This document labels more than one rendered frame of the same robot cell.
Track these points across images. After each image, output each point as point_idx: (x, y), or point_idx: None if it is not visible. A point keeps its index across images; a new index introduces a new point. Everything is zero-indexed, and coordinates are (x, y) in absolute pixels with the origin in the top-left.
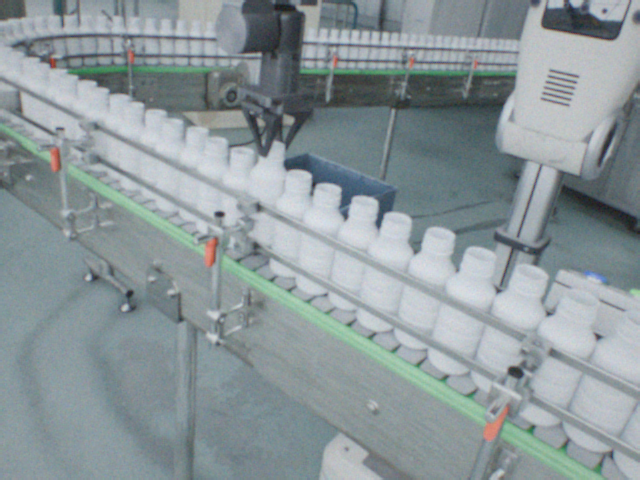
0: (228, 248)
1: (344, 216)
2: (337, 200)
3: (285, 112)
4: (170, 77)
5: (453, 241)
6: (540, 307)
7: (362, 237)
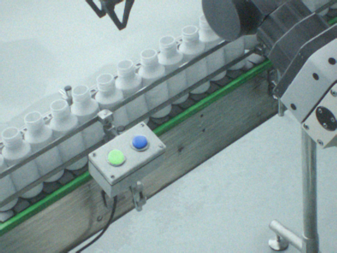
0: None
1: (218, 44)
2: (201, 25)
3: None
4: None
5: (143, 59)
6: (99, 96)
7: (180, 45)
